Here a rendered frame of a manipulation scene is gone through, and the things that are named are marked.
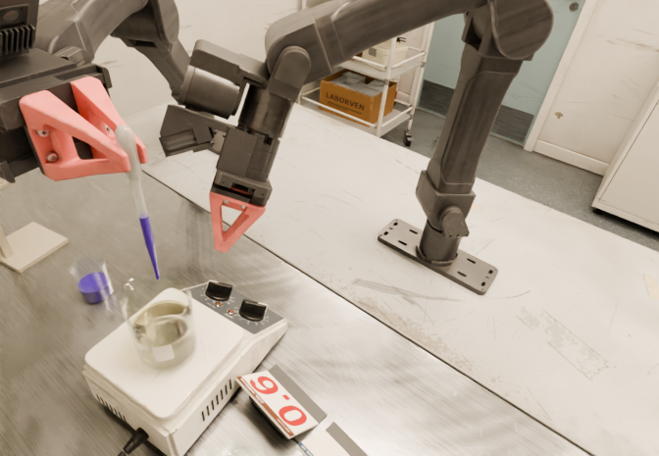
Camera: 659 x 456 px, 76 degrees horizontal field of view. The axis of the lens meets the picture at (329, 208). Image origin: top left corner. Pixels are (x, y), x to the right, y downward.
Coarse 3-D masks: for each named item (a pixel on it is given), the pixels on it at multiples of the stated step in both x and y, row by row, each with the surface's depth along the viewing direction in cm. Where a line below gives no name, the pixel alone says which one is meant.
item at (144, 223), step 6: (144, 222) 34; (144, 228) 34; (150, 228) 35; (144, 234) 35; (150, 234) 35; (144, 240) 35; (150, 240) 35; (150, 246) 36; (150, 252) 36; (150, 258) 37; (156, 258) 37; (156, 264) 37; (156, 270) 38; (156, 276) 38
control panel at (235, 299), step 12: (192, 288) 55; (204, 288) 56; (204, 300) 53; (228, 300) 55; (240, 300) 56; (252, 300) 58; (216, 312) 51; (228, 312) 52; (240, 324) 50; (252, 324) 51; (264, 324) 52
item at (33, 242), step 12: (0, 180) 58; (0, 228) 60; (24, 228) 68; (36, 228) 68; (0, 240) 61; (12, 240) 65; (24, 240) 66; (36, 240) 66; (48, 240) 66; (60, 240) 66; (0, 252) 62; (12, 252) 63; (24, 252) 64; (36, 252) 64; (48, 252) 65; (12, 264) 62; (24, 264) 62
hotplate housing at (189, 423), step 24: (264, 336) 50; (240, 360) 47; (96, 384) 43; (216, 384) 44; (120, 408) 43; (192, 408) 42; (216, 408) 46; (144, 432) 42; (168, 432) 40; (192, 432) 43
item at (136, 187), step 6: (132, 180) 31; (138, 180) 32; (132, 186) 32; (138, 186) 32; (132, 192) 32; (138, 192) 32; (138, 198) 32; (138, 204) 33; (144, 204) 33; (138, 210) 33; (144, 210) 33; (138, 216) 34; (144, 216) 34
